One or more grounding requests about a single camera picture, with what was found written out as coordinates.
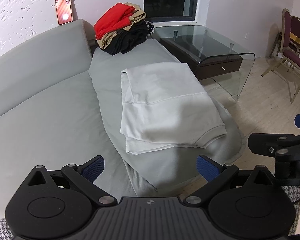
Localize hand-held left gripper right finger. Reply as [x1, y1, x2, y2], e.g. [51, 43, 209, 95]
[183, 154, 279, 207]

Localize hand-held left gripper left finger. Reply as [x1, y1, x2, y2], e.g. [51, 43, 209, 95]
[20, 155, 117, 207]

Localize white garment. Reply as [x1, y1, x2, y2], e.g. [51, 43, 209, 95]
[119, 61, 227, 155]

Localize pile of folded clothes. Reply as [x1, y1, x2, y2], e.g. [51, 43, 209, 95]
[96, 2, 147, 51]

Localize grey sofa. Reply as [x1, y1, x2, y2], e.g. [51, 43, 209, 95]
[0, 19, 245, 230]

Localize dark drawer unit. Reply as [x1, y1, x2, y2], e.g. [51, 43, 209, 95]
[159, 37, 244, 81]

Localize glass coffee table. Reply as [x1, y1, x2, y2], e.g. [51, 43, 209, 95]
[152, 25, 256, 103]

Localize black garments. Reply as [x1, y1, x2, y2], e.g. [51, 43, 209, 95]
[104, 19, 155, 55]

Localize phone in orange case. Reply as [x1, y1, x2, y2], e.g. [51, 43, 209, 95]
[55, 0, 73, 26]

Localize maroon chair with gold frame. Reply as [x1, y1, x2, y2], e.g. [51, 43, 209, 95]
[268, 16, 300, 58]
[261, 8, 300, 104]

